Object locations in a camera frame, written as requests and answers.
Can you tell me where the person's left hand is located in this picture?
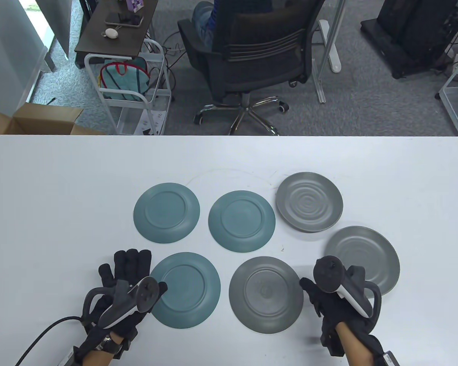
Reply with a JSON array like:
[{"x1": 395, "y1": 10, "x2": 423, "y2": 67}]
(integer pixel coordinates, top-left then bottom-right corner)
[{"x1": 85, "y1": 249, "x2": 168, "y2": 357}]

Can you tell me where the person's right hand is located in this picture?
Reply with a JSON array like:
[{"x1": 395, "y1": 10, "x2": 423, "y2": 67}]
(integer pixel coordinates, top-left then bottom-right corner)
[{"x1": 300, "y1": 278, "x2": 374, "y2": 357}]

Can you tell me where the grey white handheld controller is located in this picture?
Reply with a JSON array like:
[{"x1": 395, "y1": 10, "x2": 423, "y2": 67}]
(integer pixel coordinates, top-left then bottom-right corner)
[
  {"x1": 313, "y1": 255, "x2": 382, "y2": 319},
  {"x1": 82, "y1": 276, "x2": 161, "y2": 329}
]

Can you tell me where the teal plate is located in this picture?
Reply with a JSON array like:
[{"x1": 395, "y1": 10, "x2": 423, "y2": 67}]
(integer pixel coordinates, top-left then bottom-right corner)
[
  {"x1": 133, "y1": 183, "x2": 200, "y2": 244},
  {"x1": 149, "y1": 252, "x2": 221, "y2": 329},
  {"x1": 208, "y1": 190, "x2": 276, "y2": 253}
]

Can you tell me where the grey plate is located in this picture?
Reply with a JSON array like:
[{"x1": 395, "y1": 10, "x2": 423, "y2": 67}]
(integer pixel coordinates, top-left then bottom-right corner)
[
  {"x1": 325, "y1": 226, "x2": 400, "y2": 297},
  {"x1": 229, "y1": 256, "x2": 304, "y2": 334},
  {"x1": 276, "y1": 172, "x2": 344, "y2": 233}
]

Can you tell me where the person's left forearm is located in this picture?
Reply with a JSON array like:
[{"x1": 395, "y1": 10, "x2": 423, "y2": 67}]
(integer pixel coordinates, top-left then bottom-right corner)
[{"x1": 74, "y1": 332, "x2": 126, "y2": 366}]

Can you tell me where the person's right forearm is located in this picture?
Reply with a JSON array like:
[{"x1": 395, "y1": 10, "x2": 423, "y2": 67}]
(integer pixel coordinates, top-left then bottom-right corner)
[{"x1": 336, "y1": 322, "x2": 399, "y2": 366}]

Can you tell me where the white rolling cart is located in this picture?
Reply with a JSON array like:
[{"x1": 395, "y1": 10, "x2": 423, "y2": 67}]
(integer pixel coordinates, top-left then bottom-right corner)
[{"x1": 84, "y1": 38, "x2": 173, "y2": 136}]

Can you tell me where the white printed sheet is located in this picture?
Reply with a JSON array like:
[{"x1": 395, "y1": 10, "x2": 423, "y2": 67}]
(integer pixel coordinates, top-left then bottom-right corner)
[{"x1": 135, "y1": 111, "x2": 166, "y2": 135}]

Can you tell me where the cardboard box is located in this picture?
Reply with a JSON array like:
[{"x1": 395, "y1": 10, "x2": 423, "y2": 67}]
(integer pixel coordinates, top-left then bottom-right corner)
[{"x1": 0, "y1": 102, "x2": 107, "y2": 149}]

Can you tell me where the teal bag red trim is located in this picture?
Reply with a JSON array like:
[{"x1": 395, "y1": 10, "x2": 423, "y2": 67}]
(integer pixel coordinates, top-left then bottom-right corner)
[{"x1": 99, "y1": 57, "x2": 150, "y2": 101}]

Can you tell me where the dark brown side desk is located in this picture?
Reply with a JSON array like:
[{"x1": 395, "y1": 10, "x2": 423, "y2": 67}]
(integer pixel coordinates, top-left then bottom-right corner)
[{"x1": 74, "y1": 0, "x2": 159, "y2": 69}]

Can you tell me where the dark smartphone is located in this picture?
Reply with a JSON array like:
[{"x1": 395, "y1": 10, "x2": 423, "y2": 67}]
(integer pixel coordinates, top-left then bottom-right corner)
[{"x1": 105, "y1": 12, "x2": 144, "y2": 28}]

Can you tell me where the grey partition panel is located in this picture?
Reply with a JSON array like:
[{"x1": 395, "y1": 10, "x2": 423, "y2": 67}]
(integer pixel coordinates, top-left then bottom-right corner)
[{"x1": 34, "y1": 0, "x2": 74, "y2": 73}]

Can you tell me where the black office chair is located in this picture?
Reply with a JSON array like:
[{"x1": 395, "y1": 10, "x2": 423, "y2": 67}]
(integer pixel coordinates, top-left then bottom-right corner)
[{"x1": 177, "y1": 0, "x2": 326, "y2": 136}]

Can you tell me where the black equipment case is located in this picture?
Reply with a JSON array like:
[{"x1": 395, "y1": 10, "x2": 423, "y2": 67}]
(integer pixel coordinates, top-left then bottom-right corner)
[{"x1": 361, "y1": 0, "x2": 458, "y2": 79}]

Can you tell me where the black cable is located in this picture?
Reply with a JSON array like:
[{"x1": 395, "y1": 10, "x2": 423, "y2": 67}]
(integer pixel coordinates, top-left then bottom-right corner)
[{"x1": 15, "y1": 316, "x2": 85, "y2": 366}]

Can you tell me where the white desk frame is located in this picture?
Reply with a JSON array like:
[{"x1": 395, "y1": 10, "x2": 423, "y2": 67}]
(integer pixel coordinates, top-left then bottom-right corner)
[{"x1": 311, "y1": 0, "x2": 347, "y2": 104}]

